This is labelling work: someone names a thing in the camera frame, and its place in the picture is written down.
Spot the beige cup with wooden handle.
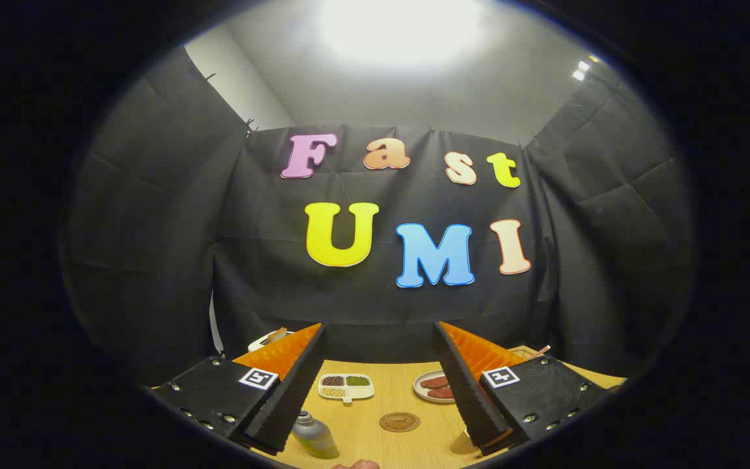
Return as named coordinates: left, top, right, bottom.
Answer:
left=451, top=430, right=480, bottom=455

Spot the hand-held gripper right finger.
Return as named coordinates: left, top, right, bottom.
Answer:
left=435, top=320, right=611, bottom=457

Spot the white divided dish with beans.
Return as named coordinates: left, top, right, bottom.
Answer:
left=318, top=373, right=375, bottom=405

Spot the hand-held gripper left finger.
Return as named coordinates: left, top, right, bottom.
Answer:
left=150, top=322, right=328, bottom=455

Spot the wooden table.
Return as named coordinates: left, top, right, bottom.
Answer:
left=147, top=355, right=628, bottom=469

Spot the silver bottle with green label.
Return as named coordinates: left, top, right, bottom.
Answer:
left=292, top=410, right=340, bottom=460

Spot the round wooden coaster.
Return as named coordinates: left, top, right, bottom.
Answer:
left=379, top=412, right=421, bottom=433

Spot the white round plate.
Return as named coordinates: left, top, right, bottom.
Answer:
left=413, top=370, right=458, bottom=405

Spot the white toaster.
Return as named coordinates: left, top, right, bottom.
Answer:
left=248, top=328, right=295, bottom=353

